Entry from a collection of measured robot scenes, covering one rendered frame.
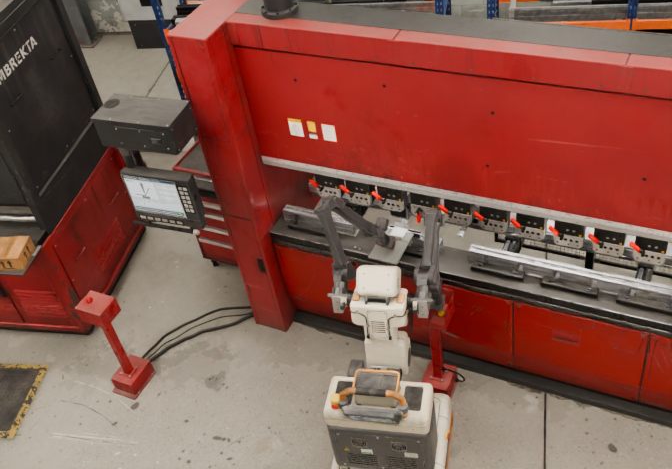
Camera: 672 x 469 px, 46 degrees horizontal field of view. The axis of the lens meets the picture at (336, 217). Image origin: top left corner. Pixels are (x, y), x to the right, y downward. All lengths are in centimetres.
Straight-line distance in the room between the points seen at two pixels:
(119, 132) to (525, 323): 250
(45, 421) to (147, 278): 134
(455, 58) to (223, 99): 131
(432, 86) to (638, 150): 100
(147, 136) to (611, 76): 234
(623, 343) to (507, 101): 154
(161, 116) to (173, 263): 224
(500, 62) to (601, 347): 178
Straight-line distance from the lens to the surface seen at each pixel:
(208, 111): 448
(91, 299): 513
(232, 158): 461
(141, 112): 443
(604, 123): 381
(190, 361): 565
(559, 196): 413
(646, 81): 364
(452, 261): 467
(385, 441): 426
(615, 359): 474
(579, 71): 367
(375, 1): 612
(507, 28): 389
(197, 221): 461
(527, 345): 485
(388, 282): 394
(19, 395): 598
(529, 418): 506
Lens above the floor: 419
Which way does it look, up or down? 41 degrees down
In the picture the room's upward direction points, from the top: 11 degrees counter-clockwise
